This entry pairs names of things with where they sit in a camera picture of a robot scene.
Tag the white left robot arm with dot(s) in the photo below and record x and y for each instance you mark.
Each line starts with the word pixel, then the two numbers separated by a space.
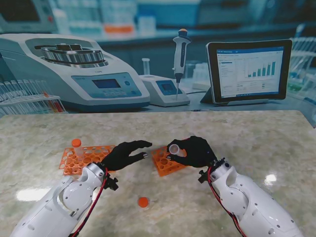
pixel 61 205

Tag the printed laboratory backdrop poster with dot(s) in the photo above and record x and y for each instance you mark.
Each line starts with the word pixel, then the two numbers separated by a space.
pixel 158 49

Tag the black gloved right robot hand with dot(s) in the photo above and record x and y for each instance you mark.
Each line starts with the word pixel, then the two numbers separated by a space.
pixel 197 153

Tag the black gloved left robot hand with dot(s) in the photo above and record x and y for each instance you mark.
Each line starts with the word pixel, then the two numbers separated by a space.
pixel 118 156

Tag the clear plastic test tube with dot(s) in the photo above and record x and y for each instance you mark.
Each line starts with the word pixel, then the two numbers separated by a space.
pixel 174 148
pixel 79 153

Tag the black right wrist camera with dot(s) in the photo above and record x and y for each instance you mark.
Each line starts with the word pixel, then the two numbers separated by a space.
pixel 203 176

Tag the orange screw cap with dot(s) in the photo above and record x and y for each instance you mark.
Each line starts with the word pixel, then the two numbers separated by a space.
pixel 143 202
pixel 76 142

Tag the orange test tube rack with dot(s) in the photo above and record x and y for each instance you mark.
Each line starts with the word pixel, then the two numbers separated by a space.
pixel 98 155
pixel 163 165

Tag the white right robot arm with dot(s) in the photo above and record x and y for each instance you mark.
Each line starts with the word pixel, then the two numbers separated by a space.
pixel 254 202

